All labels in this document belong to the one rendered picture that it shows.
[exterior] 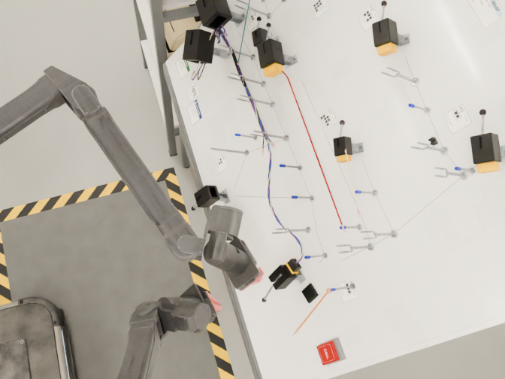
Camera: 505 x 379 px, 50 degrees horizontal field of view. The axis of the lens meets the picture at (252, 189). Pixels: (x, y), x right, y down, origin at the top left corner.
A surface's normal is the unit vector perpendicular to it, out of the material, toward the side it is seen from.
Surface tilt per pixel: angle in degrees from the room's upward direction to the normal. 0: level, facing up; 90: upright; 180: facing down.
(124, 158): 9
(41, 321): 0
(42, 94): 17
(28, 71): 0
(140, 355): 54
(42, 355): 0
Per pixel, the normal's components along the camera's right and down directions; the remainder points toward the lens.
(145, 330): -0.11, -0.88
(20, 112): 0.16, -0.22
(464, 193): -0.69, -0.04
